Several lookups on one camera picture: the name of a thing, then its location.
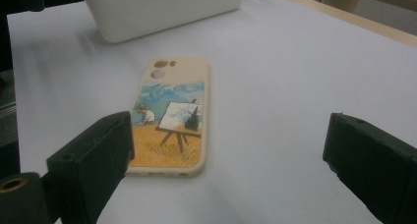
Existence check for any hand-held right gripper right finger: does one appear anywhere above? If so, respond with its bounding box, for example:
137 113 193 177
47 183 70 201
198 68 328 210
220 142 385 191
323 112 417 224

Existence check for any beige painted phone case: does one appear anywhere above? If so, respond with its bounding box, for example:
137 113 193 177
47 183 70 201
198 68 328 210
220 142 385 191
126 56 210 178

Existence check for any dark grey equipment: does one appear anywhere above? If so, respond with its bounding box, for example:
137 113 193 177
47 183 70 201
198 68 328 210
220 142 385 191
0 69 21 179

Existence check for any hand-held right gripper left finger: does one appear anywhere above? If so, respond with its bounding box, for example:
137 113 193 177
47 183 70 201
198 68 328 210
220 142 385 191
46 111 136 224

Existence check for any white plastic box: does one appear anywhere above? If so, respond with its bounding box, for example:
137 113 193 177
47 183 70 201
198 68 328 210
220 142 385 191
79 0 245 44

